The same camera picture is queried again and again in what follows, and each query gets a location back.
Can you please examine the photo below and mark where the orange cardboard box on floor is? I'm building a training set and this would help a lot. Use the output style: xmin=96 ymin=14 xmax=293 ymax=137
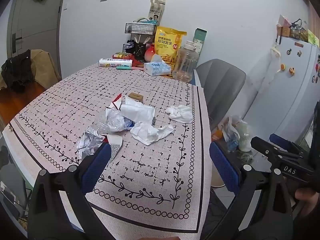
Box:
xmin=211 ymin=128 xmax=223 ymax=141

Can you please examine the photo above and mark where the white roll of bags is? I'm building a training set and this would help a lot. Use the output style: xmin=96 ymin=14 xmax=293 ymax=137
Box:
xmin=99 ymin=59 xmax=132 ymax=67

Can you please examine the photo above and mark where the black pen holder cup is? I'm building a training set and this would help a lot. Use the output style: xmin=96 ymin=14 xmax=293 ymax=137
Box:
xmin=134 ymin=43 xmax=146 ymax=61

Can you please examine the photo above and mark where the blue white tissue pack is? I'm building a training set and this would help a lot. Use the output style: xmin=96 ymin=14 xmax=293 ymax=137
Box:
xmin=143 ymin=54 xmax=171 ymax=76

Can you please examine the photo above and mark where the clear plastic bag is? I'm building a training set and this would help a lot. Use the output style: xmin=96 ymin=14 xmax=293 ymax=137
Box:
xmin=95 ymin=109 xmax=135 ymax=135

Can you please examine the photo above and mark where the black jacket on chair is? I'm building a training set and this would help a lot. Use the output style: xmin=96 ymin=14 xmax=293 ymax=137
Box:
xmin=1 ymin=49 xmax=34 ymax=93

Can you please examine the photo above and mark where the red candy package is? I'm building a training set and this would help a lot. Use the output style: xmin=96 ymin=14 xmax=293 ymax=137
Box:
xmin=112 ymin=52 xmax=132 ymax=60

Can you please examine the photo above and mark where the white refrigerator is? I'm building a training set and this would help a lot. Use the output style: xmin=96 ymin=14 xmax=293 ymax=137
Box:
xmin=244 ymin=37 xmax=319 ymax=141

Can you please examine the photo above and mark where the white tissue front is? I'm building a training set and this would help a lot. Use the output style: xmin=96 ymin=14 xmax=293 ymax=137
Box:
xmin=130 ymin=121 xmax=174 ymax=146

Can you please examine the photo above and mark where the grey upholstered chair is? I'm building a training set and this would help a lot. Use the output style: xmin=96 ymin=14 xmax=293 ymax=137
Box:
xmin=195 ymin=59 xmax=246 ymax=130

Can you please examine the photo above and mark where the person's right hand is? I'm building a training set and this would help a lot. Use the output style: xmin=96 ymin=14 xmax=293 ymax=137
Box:
xmin=295 ymin=188 xmax=319 ymax=217

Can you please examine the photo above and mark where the small brown cardboard box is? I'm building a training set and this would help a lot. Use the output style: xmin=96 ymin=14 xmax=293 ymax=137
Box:
xmin=128 ymin=92 xmax=143 ymax=103

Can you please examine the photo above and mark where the brown wooden chair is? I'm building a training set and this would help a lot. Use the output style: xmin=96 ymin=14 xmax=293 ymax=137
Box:
xmin=1 ymin=49 xmax=61 ymax=89

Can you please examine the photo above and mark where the white plastic bag of groceries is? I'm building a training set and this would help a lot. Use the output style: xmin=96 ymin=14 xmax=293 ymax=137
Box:
xmin=220 ymin=116 xmax=252 ymax=153

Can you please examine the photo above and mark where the peach shaped ornament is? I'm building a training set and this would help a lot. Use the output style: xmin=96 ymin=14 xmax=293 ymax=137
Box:
xmin=144 ymin=47 xmax=155 ymax=62

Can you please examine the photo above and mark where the torn red white wrapper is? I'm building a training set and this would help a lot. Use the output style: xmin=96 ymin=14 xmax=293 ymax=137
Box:
xmin=106 ymin=93 xmax=122 ymax=110

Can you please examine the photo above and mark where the yellow snack bag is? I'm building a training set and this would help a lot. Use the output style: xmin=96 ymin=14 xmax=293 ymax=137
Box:
xmin=155 ymin=26 xmax=187 ymax=70

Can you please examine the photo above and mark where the white tissue sheet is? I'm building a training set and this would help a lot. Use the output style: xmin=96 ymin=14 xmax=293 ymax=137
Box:
xmin=120 ymin=96 xmax=155 ymax=124

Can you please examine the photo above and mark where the white paper gift bag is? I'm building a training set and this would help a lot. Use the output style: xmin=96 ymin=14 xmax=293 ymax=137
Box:
xmin=148 ymin=0 xmax=166 ymax=25

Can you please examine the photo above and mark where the pink pen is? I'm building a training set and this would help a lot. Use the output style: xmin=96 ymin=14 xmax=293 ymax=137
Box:
xmin=131 ymin=67 xmax=144 ymax=71

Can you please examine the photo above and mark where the clear plastic water jug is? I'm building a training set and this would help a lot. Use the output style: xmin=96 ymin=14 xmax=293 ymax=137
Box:
xmin=172 ymin=41 xmax=199 ymax=82

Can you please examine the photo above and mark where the grey door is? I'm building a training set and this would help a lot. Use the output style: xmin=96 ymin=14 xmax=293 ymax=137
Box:
xmin=7 ymin=0 xmax=62 ymax=74

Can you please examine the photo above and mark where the black wire mesh basket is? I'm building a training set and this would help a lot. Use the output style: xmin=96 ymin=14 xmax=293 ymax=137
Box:
xmin=124 ymin=22 xmax=156 ymax=35

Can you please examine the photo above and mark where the printed paper ball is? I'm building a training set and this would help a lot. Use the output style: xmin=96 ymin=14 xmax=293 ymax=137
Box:
xmin=76 ymin=127 xmax=105 ymax=160

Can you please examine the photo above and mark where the green tall carton box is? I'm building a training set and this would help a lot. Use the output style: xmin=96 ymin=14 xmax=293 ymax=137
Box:
xmin=193 ymin=28 xmax=207 ymax=55

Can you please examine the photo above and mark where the woven basket on fridge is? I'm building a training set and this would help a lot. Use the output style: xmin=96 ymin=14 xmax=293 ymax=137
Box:
xmin=277 ymin=25 xmax=291 ymax=37

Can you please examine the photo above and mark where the torn red white carton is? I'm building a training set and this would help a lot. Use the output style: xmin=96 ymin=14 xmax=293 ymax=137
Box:
xmin=104 ymin=134 xmax=123 ymax=161

